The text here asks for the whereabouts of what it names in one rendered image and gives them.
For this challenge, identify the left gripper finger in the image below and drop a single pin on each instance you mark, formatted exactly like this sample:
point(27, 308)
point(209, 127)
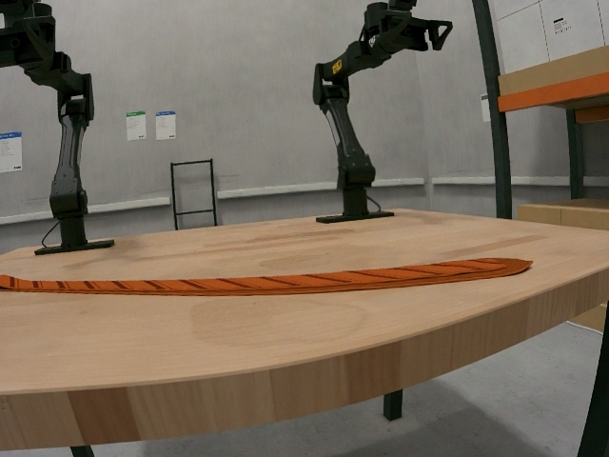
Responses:
point(438, 41)
point(386, 20)

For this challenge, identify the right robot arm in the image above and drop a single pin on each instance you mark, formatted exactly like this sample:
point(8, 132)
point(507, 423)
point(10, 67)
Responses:
point(67, 198)

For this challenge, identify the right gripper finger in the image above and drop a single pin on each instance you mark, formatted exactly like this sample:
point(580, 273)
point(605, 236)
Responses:
point(44, 43)

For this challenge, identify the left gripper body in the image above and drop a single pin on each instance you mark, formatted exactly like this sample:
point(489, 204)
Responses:
point(416, 29)

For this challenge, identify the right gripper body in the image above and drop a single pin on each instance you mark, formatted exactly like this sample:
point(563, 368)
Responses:
point(16, 48)

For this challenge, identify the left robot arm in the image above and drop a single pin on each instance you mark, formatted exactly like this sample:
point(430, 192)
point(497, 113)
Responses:
point(355, 166)

